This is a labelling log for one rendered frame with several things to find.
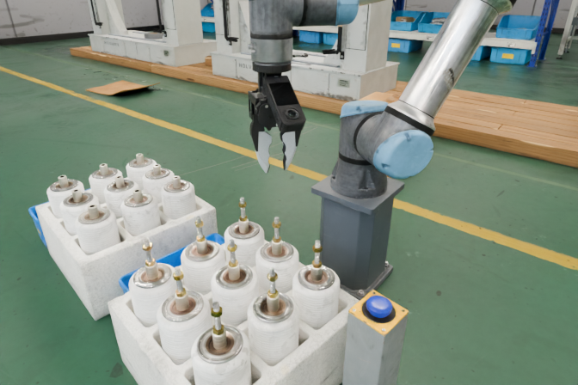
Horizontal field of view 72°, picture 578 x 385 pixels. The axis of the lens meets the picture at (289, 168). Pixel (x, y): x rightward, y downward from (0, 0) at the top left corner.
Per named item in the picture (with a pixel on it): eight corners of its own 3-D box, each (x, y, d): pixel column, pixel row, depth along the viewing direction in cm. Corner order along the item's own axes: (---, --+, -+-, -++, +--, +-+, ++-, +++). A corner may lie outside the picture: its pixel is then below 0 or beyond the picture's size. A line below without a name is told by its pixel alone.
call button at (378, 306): (375, 300, 67) (376, 290, 66) (396, 313, 64) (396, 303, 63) (360, 312, 64) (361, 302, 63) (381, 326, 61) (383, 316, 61)
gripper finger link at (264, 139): (261, 163, 83) (266, 121, 80) (268, 174, 78) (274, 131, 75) (247, 163, 82) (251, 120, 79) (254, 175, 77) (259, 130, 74)
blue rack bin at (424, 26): (429, 28, 515) (432, 11, 506) (460, 31, 494) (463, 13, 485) (415, 32, 479) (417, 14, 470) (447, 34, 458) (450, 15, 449)
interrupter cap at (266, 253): (267, 267, 84) (267, 265, 83) (255, 247, 90) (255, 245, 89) (299, 258, 87) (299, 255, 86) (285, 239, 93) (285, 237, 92)
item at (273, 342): (243, 366, 82) (239, 299, 75) (285, 348, 86) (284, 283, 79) (262, 405, 75) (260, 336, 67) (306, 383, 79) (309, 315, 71)
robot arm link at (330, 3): (336, -21, 77) (282, -21, 74) (365, -22, 67) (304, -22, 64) (335, 22, 80) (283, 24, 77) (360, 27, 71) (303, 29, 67)
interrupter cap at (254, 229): (249, 219, 101) (249, 216, 100) (266, 233, 95) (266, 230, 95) (222, 229, 96) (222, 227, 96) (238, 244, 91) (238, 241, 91)
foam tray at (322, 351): (252, 281, 116) (249, 229, 109) (360, 363, 91) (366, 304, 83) (121, 360, 92) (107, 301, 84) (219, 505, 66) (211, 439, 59)
